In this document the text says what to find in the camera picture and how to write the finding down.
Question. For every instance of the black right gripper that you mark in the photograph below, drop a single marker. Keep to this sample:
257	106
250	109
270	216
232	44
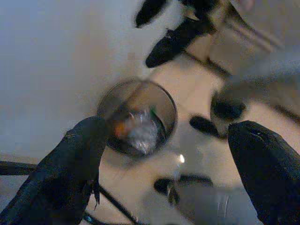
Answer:
204	9

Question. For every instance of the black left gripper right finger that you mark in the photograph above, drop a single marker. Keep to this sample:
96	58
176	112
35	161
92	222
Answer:
269	178

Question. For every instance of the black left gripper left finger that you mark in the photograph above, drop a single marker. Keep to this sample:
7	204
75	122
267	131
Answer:
58	178

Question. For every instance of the grey robot left leg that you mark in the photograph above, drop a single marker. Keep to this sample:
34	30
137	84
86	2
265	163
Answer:
211	208

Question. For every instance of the orange trash piece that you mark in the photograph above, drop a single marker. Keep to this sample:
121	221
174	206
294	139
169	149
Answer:
120	129

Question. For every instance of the black robot right foot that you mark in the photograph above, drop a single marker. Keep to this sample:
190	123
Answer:
204	126

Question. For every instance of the black robot foot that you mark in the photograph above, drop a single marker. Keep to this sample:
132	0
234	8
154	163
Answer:
164	185
204	126

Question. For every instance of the round metal trash bin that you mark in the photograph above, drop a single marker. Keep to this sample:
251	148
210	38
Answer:
112	98

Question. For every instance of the crumpled clear plastic trash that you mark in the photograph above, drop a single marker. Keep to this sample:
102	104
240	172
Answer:
145	136

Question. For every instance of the black robot left foot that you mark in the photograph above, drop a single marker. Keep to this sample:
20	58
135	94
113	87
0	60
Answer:
164	185

